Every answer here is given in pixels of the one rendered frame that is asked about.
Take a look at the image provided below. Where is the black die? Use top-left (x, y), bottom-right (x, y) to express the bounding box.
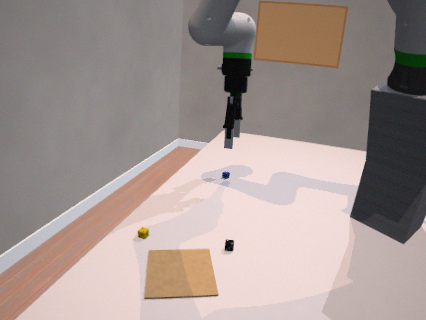
top-left (225, 239), bottom-right (234, 251)

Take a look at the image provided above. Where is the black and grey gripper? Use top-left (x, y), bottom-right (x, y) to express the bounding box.
top-left (223, 76), bottom-right (248, 149)

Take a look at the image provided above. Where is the tan square mat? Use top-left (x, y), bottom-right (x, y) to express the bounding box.
top-left (144, 249), bottom-right (218, 299)

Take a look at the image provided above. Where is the yellow die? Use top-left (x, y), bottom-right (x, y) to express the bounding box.
top-left (138, 227), bottom-right (149, 239)

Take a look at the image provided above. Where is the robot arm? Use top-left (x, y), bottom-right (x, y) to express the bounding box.
top-left (188, 0), bottom-right (426, 96)

